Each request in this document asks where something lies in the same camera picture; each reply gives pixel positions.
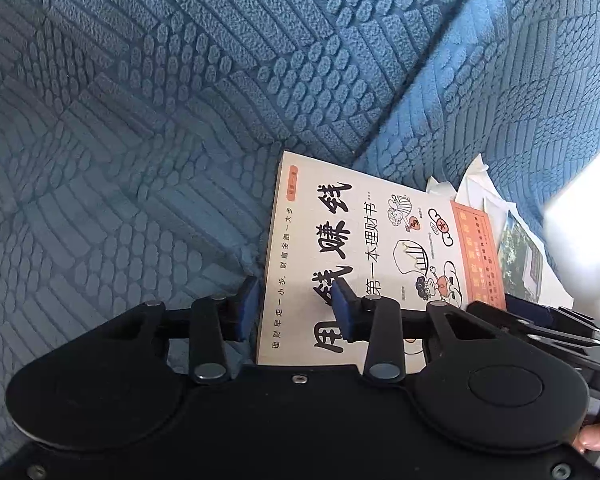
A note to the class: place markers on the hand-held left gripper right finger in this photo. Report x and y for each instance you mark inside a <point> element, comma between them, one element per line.
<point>345,310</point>

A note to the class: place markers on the photo brochure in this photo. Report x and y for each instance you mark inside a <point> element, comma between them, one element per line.
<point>522,255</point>

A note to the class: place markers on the white cartoon book orange band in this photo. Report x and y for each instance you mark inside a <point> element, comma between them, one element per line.
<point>330,220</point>

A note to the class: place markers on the blue textured sofa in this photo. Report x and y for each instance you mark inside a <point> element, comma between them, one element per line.
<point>130,110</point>

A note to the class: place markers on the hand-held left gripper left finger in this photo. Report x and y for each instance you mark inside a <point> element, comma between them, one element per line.
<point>247,310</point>

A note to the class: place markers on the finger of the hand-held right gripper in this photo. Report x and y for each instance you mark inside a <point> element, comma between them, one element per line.
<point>555,347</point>
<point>527,310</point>

